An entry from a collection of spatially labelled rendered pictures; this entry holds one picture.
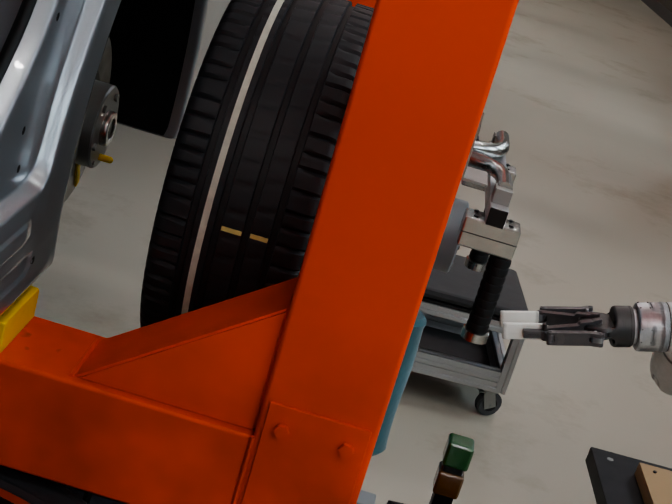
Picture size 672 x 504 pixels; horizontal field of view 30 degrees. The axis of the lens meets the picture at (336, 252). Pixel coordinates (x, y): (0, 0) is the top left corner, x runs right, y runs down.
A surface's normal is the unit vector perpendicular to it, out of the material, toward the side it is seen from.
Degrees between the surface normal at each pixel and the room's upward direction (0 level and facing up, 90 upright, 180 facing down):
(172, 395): 90
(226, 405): 90
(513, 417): 0
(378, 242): 90
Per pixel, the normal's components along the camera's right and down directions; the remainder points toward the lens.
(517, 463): 0.26, -0.90
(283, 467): -0.11, 0.33
